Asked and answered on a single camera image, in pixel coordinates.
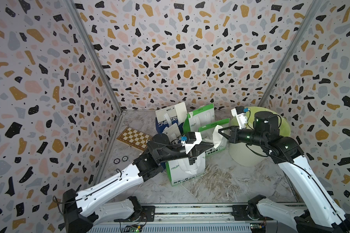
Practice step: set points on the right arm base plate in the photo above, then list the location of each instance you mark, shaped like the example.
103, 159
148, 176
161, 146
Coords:
240, 213

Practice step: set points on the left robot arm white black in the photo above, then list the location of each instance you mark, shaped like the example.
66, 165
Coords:
84, 209

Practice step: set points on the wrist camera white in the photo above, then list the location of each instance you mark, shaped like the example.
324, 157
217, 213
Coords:
190, 140
240, 113

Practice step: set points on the blue white bag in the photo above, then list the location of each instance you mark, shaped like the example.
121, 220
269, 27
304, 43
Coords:
173, 133
166, 117

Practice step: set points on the left corner aluminium post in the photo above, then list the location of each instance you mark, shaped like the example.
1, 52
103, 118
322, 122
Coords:
70, 5

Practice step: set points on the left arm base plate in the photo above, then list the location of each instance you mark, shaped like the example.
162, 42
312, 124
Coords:
144, 213

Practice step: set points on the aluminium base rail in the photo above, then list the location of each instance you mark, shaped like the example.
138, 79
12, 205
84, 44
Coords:
175, 218

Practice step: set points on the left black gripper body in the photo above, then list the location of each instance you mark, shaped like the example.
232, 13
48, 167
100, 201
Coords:
191, 158

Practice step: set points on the yellow-green bin liner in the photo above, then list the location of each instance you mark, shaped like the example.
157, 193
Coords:
283, 122

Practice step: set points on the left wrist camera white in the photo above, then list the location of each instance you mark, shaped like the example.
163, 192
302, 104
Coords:
190, 140

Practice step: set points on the right corner aluminium post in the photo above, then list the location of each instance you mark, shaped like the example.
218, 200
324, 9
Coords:
310, 14

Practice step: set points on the white trash bin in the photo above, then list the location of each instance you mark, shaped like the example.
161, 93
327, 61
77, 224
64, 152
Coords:
246, 156

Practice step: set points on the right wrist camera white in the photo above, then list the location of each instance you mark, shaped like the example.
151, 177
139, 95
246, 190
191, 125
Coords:
240, 113

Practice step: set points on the wooden chessboard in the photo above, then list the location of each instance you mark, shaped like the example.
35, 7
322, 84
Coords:
134, 138

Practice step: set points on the corner aluminium post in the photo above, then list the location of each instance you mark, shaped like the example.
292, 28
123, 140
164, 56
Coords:
70, 5
310, 14

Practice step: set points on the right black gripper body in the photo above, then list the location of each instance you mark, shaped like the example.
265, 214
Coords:
236, 135

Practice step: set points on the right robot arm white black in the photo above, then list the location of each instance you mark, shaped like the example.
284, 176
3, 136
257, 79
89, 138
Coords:
322, 214

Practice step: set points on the back blue white bag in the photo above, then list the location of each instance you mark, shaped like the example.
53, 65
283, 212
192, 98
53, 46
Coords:
166, 117

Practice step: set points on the front blue white bag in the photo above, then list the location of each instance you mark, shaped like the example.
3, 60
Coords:
173, 133

